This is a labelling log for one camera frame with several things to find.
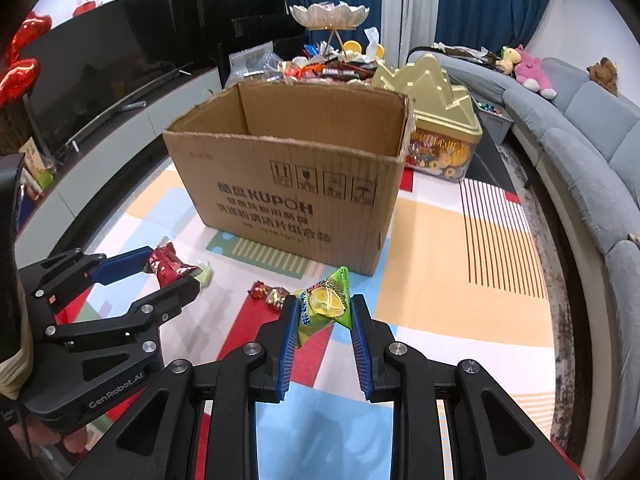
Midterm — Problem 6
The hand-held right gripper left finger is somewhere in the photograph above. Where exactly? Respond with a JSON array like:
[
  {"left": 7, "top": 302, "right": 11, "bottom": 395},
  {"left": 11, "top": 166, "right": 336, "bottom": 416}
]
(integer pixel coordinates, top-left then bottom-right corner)
[{"left": 67, "top": 294, "right": 301, "bottom": 480}]

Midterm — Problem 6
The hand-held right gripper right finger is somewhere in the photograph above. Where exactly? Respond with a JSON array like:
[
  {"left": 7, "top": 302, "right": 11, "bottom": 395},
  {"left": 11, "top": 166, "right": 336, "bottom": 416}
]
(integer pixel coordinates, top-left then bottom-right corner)
[{"left": 350, "top": 294, "right": 583, "bottom": 480}]

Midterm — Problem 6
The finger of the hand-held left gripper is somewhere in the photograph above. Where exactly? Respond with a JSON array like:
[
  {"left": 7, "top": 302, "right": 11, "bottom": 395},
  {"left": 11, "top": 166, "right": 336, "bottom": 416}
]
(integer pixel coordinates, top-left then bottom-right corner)
[
  {"left": 42, "top": 275, "right": 202, "bottom": 348},
  {"left": 19, "top": 246, "right": 157, "bottom": 306}
]

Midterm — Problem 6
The red snack packet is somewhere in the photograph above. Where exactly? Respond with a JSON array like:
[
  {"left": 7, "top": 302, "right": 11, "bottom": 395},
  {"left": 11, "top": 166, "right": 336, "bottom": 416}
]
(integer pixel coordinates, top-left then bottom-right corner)
[{"left": 147, "top": 242, "right": 201, "bottom": 291}]

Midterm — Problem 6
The light green snack packet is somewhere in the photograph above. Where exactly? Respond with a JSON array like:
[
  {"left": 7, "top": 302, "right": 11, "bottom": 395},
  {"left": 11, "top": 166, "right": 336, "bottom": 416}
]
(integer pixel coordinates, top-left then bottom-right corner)
[{"left": 292, "top": 266, "right": 354, "bottom": 350}]

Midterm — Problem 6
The brown cardboard box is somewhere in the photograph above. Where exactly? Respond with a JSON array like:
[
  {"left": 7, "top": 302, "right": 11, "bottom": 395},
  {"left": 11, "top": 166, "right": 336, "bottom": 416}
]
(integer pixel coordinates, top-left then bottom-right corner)
[{"left": 162, "top": 80, "right": 417, "bottom": 279}]

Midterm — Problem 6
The person's left forearm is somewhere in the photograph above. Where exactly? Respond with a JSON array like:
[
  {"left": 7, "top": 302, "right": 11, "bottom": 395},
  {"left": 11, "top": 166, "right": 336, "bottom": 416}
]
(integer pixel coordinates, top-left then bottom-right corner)
[{"left": 0, "top": 344, "right": 32, "bottom": 402}]

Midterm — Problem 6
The pile of assorted snacks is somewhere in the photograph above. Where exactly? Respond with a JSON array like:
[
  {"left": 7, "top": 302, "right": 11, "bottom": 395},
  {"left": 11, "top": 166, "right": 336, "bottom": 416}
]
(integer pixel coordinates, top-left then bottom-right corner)
[{"left": 277, "top": 51, "right": 387, "bottom": 84}]

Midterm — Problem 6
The person's left hand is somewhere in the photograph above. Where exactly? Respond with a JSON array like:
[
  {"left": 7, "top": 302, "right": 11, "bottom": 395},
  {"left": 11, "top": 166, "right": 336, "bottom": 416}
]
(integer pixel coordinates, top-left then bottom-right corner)
[{"left": 19, "top": 410, "right": 101, "bottom": 467}]

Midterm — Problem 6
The colourful play mat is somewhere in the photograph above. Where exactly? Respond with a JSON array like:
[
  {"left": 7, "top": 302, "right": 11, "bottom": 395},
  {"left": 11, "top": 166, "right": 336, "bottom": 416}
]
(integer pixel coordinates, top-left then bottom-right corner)
[{"left": 14, "top": 160, "right": 562, "bottom": 480}]

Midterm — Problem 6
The green and white box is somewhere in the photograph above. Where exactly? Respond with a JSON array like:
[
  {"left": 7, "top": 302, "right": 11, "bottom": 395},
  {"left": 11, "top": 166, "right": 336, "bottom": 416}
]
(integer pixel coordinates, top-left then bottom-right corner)
[{"left": 19, "top": 137, "right": 56, "bottom": 192}]

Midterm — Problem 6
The grey television cabinet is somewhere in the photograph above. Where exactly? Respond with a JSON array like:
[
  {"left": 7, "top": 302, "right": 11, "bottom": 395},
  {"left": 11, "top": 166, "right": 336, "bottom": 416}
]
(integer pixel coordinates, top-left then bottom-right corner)
[{"left": 14, "top": 67, "right": 224, "bottom": 252}]

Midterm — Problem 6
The black curved television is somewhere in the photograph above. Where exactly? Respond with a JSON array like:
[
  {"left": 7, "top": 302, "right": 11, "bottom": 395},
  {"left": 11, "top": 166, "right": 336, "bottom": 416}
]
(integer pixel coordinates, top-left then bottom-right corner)
[{"left": 20, "top": 0, "right": 197, "bottom": 163}]

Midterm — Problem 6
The grey patterned rug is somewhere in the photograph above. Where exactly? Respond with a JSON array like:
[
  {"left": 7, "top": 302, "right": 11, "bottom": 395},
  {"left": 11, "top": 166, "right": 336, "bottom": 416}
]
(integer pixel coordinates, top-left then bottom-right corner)
[{"left": 477, "top": 144, "right": 593, "bottom": 463}]

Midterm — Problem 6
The red heart balloon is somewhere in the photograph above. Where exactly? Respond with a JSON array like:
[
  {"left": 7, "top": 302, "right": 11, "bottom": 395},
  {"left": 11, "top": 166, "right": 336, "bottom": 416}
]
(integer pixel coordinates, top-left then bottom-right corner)
[
  {"left": 10, "top": 10, "right": 54, "bottom": 62},
  {"left": 0, "top": 57, "right": 41, "bottom": 109}
]

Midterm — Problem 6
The clear plastic bag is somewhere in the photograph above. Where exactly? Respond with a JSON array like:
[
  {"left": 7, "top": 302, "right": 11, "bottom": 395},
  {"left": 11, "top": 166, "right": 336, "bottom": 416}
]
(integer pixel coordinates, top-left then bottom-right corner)
[{"left": 227, "top": 46, "right": 282, "bottom": 87}]

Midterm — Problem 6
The grey storage bin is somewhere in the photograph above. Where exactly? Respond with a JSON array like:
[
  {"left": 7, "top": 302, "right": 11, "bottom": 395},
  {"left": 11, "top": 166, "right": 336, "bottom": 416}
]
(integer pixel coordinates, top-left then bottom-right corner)
[{"left": 472, "top": 100, "right": 515, "bottom": 147}]

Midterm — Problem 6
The gold mountain-shaped tin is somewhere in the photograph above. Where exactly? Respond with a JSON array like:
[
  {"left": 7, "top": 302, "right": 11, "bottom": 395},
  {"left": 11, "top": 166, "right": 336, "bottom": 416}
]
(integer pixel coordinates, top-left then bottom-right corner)
[{"left": 372, "top": 51, "right": 485, "bottom": 182}]

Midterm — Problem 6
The grey sofa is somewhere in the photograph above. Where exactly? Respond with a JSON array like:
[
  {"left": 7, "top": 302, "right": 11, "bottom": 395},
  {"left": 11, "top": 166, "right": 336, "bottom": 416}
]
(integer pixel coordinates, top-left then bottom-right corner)
[{"left": 407, "top": 50, "right": 640, "bottom": 463}]

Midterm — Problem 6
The yellow plastic stool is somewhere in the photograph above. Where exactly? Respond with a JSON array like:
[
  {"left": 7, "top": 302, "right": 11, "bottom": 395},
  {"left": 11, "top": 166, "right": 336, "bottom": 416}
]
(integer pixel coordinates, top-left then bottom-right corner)
[{"left": 342, "top": 40, "right": 386, "bottom": 62}]

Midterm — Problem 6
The white tiered bowl stand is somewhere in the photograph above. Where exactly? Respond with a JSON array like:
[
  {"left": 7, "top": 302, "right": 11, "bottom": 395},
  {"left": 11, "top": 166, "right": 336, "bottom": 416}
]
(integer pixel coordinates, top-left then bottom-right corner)
[{"left": 289, "top": 2, "right": 371, "bottom": 63}]

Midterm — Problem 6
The yellow plush toy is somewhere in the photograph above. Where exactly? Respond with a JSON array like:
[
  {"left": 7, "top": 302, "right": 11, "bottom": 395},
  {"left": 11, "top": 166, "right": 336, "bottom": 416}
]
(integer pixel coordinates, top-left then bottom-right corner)
[{"left": 494, "top": 46, "right": 519, "bottom": 76}]

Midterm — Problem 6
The pink plush toy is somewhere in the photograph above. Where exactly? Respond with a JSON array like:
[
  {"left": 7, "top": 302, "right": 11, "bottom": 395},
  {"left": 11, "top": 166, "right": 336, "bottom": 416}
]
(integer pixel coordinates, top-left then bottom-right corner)
[{"left": 514, "top": 44, "right": 558, "bottom": 100}]

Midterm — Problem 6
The white sheer curtain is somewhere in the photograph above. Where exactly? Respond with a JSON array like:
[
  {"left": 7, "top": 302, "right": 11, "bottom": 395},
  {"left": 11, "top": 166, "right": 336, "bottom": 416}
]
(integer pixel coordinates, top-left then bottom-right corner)
[{"left": 379, "top": 0, "right": 447, "bottom": 67}]

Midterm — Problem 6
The brown plush toy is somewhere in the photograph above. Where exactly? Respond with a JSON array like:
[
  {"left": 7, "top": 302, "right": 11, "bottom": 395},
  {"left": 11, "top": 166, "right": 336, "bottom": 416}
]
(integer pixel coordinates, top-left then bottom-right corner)
[{"left": 587, "top": 57, "right": 619, "bottom": 96}]

